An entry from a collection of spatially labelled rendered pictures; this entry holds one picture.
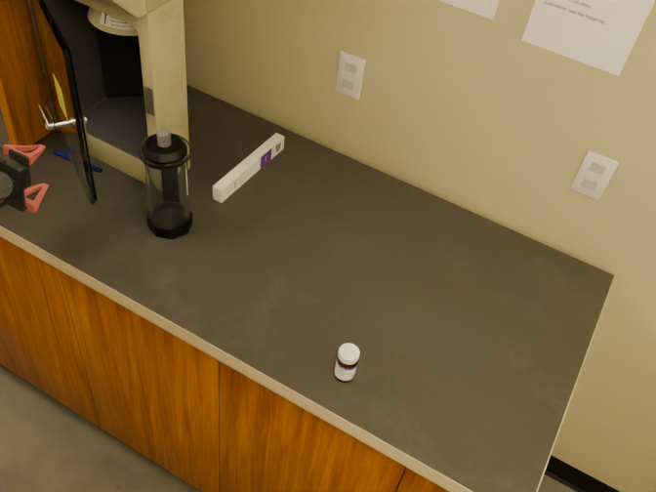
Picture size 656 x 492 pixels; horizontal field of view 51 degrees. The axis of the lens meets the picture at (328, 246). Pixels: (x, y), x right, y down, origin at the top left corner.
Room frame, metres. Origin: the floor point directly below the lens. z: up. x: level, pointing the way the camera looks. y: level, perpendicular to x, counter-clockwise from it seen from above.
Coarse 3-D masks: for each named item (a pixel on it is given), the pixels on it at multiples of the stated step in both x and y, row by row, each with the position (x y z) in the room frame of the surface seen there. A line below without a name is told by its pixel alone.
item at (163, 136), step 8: (152, 136) 1.13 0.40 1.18; (160, 136) 1.10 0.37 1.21; (168, 136) 1.11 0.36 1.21; (176, 136) 1.14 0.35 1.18; (144, 144) 1.10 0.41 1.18; (152, 144) 1.10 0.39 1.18; (160, 144) 1.10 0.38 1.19; (168, 144) 1.10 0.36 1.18; (176, 144) 1.11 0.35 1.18; (184, 144) 1.13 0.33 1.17; (144, 152) 1.08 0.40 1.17; (152, 152) 1.08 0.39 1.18; (160, 152) 1.08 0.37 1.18; (168, 152) 1.08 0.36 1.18; (176, 152) 1.09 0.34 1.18; (184, 152) 1.11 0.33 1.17; (160, 160) 1.07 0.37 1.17; (168, 160) 1.07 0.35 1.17
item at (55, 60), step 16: (32, 0) 1.29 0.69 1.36; (48, 16) 1.18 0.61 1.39; (48, 32) 1.18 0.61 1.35; (48, 48) 1.22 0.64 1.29; (64, 48) 1.09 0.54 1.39; (48, 64) 1.26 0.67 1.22; (64, 64) 1.08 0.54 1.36; (48, 80) 1.30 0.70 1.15; (64, 80) 1.11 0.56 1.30; (64, 96) 1.14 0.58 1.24; (64, 128) 1.21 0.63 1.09; (80, 128) 1.08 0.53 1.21; (64, 144) 1.26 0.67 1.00; (80, 144) 1.07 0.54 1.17; (80, 160) 1.10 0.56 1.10; (80, 176) 1.14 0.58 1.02
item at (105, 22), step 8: (88, 16) 1.32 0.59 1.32; (96, 16) 1.30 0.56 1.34; (104, 16) 1.29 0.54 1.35; (96, 24) 1.29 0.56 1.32; (104, 24) 1.28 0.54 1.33; (112, 24) 1.28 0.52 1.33; (120, 24) 1.28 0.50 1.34; (128, 24) 1.28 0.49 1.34; (112, 32) 1.27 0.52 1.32; (120, 32) 1.27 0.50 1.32; (128, 32) 1.28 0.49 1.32; (136, 32) 1.28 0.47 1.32
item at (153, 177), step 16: (144, 160) 1.07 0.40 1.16; (176, 160) 1.08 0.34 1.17; (144, 176) 1.09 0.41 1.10; (160, 176) 1.07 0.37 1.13; (176, 176) 1.08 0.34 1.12; (160, 192) 1.07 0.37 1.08; (176, 192) 1.08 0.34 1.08; (160, 208) 1.07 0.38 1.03; (176, 208) 1.08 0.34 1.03; (160, 224) 1.07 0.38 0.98; (176, 224) 1.07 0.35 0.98
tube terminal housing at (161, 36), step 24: (168, 0) 1.27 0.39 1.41; (144, 24) 1.22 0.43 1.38; (168, 24) 1.27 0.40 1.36; (144, 48) 1.22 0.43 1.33; (168, 48) 1.26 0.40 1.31; (144, 72) 1.22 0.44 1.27; (168, 72) 1.26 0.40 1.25; (144, 96) 1.22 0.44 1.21; (168, 96) 1.26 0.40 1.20; (168, 120) 1.25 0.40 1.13; (96, 144) 1.29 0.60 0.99; (120, 168) 1.26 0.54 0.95
